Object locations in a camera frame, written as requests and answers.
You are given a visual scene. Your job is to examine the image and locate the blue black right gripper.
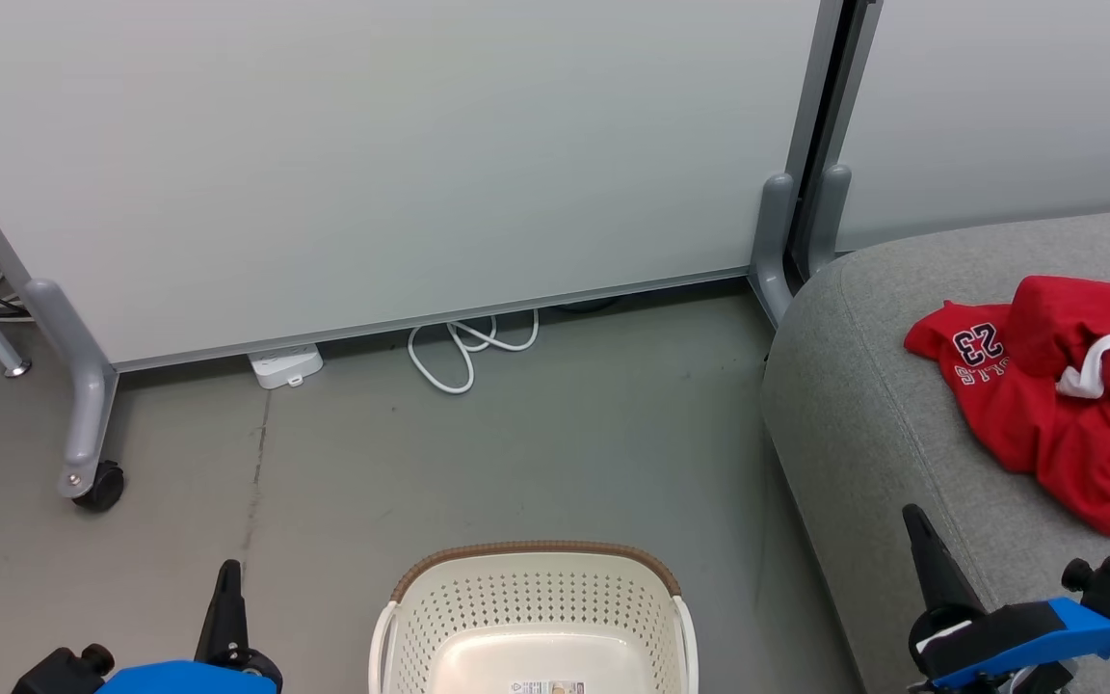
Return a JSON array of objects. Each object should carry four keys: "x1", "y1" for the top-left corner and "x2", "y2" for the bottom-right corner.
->
[{"x1": 902, "y1": 503, "x2": 1110, "y2": 694}]

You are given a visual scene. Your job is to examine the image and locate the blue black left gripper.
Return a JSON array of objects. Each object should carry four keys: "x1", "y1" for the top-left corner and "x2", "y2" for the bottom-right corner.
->
[{"x1": 97, "y1": 559, "x2": 284, "y2": 694}]

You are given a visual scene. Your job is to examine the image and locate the red basketball shorts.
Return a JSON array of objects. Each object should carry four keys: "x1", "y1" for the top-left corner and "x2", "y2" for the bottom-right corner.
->
[{"x1": 904, "y1": 275, "x2": 1110, "y2": 539}]

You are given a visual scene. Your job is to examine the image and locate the cream perforated laundry basket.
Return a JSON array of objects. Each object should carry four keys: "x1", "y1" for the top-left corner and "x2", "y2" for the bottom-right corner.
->
[{"x1": 369, "y1": 541, "x2": 700, "y2": 694}]

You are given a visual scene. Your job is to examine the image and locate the black caster wheel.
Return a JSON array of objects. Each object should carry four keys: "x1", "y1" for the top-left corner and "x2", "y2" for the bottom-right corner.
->
[{"x1": 71, "y1": 461, "x2": 125, "y2": 513}]

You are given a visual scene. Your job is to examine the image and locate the grey fabric sofa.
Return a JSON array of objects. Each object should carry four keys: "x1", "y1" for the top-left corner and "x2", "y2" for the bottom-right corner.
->
[{"x1": 760, "y1": 205, "x2": 1110, "y2": 694}]

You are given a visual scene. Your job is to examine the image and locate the white power strip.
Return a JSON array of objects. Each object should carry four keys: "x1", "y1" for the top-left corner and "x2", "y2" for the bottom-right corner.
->
[{"x1": 248, "y1": 344, "x2": 325, "y2": 390}]

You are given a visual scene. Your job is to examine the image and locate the grey curved partition foot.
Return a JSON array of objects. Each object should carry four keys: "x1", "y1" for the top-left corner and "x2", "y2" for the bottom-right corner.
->
[{"x1": 23, "y1": 280, "x2": 122, "y2": 500}]

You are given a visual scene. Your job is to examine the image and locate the narrow frosted partition panel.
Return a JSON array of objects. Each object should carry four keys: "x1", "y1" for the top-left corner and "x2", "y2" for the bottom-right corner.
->
[{"x1": 834, "y1": 0, "x2": 1110, "y2": 254}]

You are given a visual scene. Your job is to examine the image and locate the wide frosted partition panel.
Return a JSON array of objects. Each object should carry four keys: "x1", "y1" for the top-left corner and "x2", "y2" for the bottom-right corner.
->
[{"x1": 0, "y1": 0, "x2": 845, "y2": 372}]

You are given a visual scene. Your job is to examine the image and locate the white coiled power cable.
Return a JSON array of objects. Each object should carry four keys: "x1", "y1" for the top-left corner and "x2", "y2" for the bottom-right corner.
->
[{"x1": 408, "y1": 308, "x2": 541, "y2": 395}]

